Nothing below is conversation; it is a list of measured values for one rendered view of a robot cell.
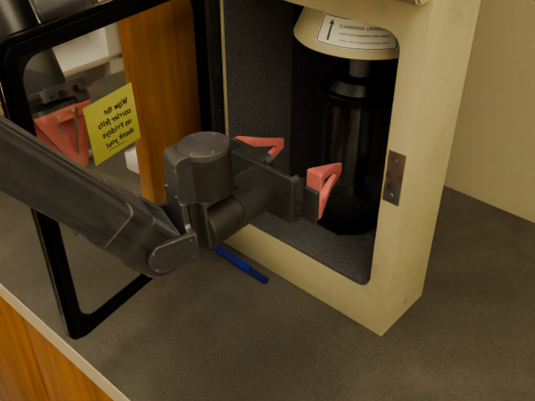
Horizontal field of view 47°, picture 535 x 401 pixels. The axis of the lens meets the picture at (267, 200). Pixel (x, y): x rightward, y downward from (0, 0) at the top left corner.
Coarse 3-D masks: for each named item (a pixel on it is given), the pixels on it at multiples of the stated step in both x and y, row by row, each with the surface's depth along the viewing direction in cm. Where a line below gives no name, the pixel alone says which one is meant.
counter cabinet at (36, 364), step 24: (0, 312) 116; (0, 336) 124; (24, 336) 111; (0, 360) 135; (24, 360) 120; (48, 360) 108; (0, 384) 147; (24, 384) 129; (48, 384) 115; (72, 384) 104
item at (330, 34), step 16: (304, 16) 75; (320, 16) 73; (336, 16) 71; (304, 32) 75; (320, 32) 73; (336, 32) 71; (352, 32) 71; (368, 32) 70; (384, 32) 70; (320, 48) 73; (336, 48) 72; (352, 48) 71; (368, 48) 71; (384, 48) 71
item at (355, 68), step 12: (360, 60) 80; (336, 72) 83; (348, 72) 83; (360, 72) 81; (372, 72) 83; (384, 72) 83; (336, 84) 81; (348, 84) 80; (360, 84) 80; (372, 84) 80; (384, 84) 81; (360, 96) 80; (372, 96) 80
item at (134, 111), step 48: (96, 48) 66; (144, 48) 72; (192, 48) 79; (0, 96) 59; (48, 96) 63; (96, 96) 68; (144, 96) 75; (192, 96) 83; (48, 144) 65; (96, 144) 71; (144, 144) 78; (144, 192) 81; (96, 288) 79
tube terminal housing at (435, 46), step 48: (288, 0) 71; (336, 0) 67; (384, 0) 63; (432, 0) 59; (480, 0) 67; (432, 48) 63; (432, 96) 68; (432, 144) 73; (432, 192) 79; (240, 240) 100; (384, 240) 78; (336, 288) 88; (384, 288) 82
